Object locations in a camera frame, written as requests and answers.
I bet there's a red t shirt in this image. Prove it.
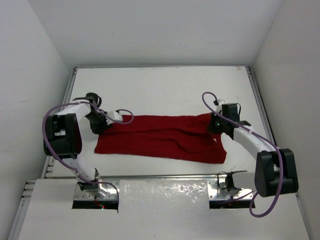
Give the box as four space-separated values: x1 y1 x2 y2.
94 113 227 164

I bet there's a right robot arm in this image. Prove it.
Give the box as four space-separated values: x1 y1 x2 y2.
207 101 299 198

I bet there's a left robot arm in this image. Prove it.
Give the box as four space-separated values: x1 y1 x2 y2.
42 92 112 199

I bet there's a white foam front panel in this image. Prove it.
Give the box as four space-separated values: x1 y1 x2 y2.
19 179 308 240

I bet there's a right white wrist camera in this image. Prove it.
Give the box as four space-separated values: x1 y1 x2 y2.
213 99 226 114

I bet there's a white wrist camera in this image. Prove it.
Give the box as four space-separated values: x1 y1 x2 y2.
106 110 123 125
213 99 226 114

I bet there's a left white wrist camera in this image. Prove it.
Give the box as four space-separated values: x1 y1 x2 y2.
106 110 123 125

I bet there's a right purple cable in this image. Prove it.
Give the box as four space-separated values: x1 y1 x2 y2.
201 91 286 218

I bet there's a purple cable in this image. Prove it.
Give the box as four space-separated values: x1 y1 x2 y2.
201 91 286 218
41 102 135 203

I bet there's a right aluminium frame rail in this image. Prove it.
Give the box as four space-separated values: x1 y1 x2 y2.
245 66 276 144

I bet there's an aluminium frame rail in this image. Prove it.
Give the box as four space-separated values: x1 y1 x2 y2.
245 66 276 144
40 67 78 179

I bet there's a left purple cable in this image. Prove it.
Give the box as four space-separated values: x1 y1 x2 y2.
41 102 135 203

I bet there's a front aluminium mounting rail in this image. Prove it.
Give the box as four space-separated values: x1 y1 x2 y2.
73 172 254 203

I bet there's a left aluminium frame rail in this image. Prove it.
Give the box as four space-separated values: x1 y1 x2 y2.
40 67 78 179

